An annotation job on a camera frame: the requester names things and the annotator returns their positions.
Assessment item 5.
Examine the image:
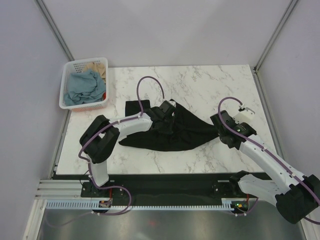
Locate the white slotted cable duct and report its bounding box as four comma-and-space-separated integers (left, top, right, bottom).
45, 198, 245, 211

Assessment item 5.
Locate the orange cloth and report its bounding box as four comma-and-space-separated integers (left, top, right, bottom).
102, 92, 107, 101

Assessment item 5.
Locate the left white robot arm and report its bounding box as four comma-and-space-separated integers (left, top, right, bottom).
78, 100, 177, 197

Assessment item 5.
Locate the aluminium profile rail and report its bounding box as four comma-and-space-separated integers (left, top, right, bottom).
34, 178, 86, 200

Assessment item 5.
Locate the white plastic basket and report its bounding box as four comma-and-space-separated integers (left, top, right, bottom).
59, 57, 109, 112

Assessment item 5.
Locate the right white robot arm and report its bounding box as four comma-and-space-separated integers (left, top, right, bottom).
210, 110, 320, 224

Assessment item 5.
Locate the right aluminium frame post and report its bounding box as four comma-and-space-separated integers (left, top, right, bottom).
252, 0, 300, 75

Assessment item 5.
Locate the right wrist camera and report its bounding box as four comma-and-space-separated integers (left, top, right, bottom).
233, 107, 256, 124

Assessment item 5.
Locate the left aluminium frame post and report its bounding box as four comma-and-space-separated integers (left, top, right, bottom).
34, 0, 75, 61

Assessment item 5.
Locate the blue t shirt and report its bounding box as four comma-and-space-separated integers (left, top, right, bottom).
63, 70, 106, 106

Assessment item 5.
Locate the beige t shirt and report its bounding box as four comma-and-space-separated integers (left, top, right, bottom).
82, 62, 106, 83

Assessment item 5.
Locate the aluminium frame post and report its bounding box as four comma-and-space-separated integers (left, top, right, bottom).
252, 0, 300, 75
34, 0, 75, 61

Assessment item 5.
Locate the black t shirt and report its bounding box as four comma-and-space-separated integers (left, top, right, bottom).
118, 103, 219, 152

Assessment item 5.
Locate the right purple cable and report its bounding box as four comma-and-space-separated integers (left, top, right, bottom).
217, 96, 320, 223

